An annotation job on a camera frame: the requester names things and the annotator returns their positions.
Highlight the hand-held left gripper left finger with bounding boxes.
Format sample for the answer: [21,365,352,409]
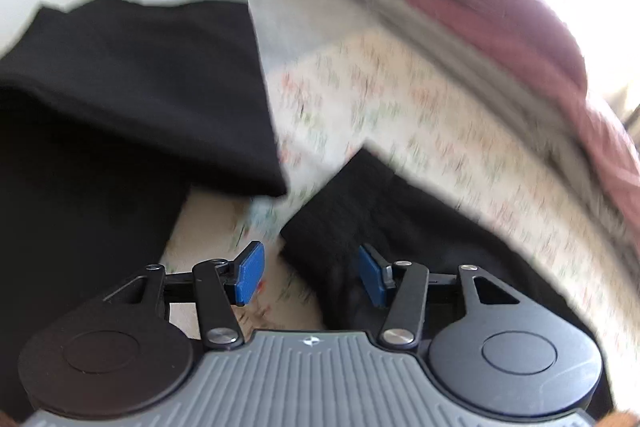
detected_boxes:
[102,240,266,351]

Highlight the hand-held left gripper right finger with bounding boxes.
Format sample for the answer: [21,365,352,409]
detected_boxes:
[356,244,524,351]

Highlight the black pants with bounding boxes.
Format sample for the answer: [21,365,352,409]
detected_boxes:
[0,0,617,423]

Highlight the floral bed sheet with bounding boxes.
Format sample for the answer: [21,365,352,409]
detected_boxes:
[160,0,640,408]

